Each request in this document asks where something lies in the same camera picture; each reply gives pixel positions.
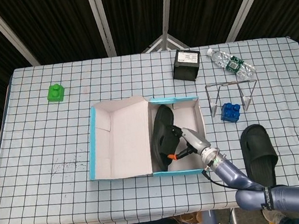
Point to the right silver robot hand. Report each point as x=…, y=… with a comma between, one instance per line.
x=195, y=140

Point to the black rubber slipper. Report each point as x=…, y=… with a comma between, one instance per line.
x=164, y=137
x=257, y=144

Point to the light blue shoebox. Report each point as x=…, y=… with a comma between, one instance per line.
x=132, y=147

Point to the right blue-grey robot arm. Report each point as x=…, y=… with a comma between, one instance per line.
x=231, y=175

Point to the black cardboard box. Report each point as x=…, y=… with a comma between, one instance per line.
x=186, y=66

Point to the blue toy brick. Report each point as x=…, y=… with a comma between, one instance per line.
x=231, y=113

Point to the brown paper bag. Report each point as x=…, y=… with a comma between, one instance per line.
x=189, y=218

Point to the clear plastic water bottle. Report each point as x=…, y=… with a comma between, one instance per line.
x=233, y=64

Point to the metal table leg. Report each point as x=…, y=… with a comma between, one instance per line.
x=233, y=222

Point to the white metal tripod base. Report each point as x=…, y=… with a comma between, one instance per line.
x=166, y=41

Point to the white sneaker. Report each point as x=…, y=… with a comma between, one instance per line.
x=272, y=215

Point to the green toy brick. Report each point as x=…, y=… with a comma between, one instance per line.
x=55, y=94

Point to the checkered tablecloth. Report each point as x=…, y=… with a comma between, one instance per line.
x=45, y=146

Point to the white screen frame post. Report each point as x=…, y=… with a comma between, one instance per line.
x=4, y=29
x=167, y=3
x=100, y=21
x=248, y=0

